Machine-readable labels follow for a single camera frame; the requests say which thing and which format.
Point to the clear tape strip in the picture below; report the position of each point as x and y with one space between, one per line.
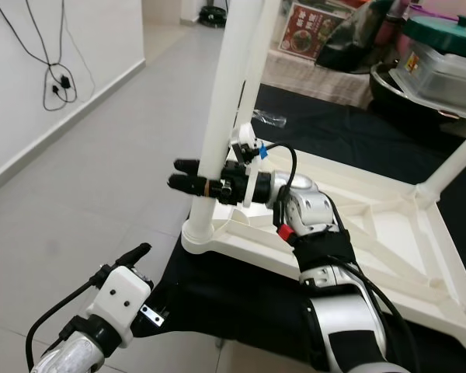
268 118

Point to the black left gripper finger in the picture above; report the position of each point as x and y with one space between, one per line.
132 256

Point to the red printed cardboard box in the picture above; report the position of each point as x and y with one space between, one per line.
314 35

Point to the black table cloth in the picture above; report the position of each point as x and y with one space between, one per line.
326 132

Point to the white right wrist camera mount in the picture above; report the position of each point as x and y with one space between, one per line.
247 144

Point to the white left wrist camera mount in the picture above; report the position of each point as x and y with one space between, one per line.
124 299

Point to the black wok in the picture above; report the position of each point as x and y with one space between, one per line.
404 105

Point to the white plastic children table top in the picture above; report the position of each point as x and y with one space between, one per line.
342 233

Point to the orange plastic lid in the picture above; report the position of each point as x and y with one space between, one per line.
349 2

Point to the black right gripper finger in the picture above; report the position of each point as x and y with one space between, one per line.
190 186
189 165

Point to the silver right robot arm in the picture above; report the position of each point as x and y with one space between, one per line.
342 311

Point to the beige fabric bench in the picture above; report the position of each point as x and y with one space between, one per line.
311 78

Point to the green pot lid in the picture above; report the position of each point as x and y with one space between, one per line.
443 31

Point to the black power adapter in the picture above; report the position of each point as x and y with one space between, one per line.
62 81

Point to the yellow rubber band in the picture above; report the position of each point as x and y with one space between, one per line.
210 189

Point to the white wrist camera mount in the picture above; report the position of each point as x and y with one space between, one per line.
124 299
247 144

